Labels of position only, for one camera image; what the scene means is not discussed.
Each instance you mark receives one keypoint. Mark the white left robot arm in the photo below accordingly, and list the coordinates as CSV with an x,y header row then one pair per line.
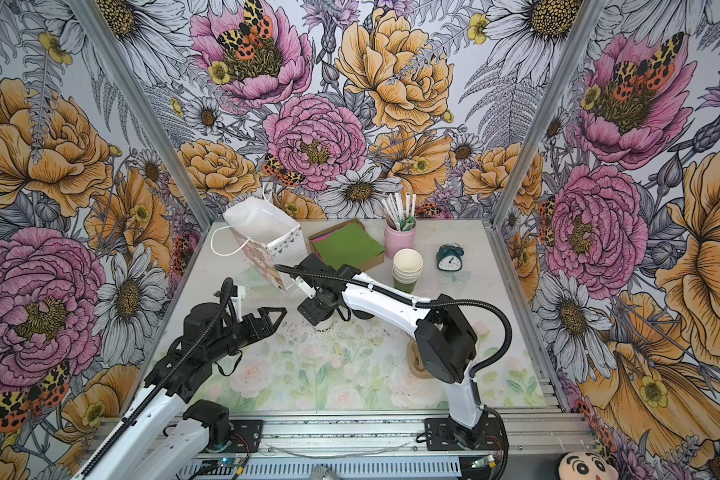
x,y
125,446

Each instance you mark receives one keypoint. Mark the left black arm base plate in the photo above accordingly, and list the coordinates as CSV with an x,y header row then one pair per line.
x,y
240,436

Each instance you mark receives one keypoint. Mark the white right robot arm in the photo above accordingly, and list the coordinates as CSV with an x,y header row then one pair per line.
x,y
443,336

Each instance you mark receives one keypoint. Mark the cartoon plush toy head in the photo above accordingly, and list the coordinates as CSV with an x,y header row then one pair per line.
x,y
585,466

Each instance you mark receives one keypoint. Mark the teal alarm clock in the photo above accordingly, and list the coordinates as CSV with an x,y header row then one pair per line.
x,y
449,258

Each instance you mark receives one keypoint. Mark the pink cup holder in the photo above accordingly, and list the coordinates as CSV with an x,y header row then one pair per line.
x,y
396,240

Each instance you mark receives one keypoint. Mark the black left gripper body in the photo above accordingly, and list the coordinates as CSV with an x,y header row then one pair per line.
x,y
248,324

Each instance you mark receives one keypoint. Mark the aluminium front rail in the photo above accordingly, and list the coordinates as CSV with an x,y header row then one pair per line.
x,y
362,445

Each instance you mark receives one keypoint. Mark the stack of paper cups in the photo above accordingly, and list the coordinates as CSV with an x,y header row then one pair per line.
x,y
407,269

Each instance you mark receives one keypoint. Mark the single paper cup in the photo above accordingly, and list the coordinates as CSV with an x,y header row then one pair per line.
x,y
323,327

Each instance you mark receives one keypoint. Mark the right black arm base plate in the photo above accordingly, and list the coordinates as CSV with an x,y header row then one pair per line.
x,y
444,434

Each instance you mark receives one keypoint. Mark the brown cardboard cup carrier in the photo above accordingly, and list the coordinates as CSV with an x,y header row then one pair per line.
x,y
415,363

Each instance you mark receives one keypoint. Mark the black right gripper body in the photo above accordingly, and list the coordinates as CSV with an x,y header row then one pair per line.
x,y
315,276

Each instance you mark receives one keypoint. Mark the white floral gift bag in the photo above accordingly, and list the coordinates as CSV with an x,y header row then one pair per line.
x,y
267,236

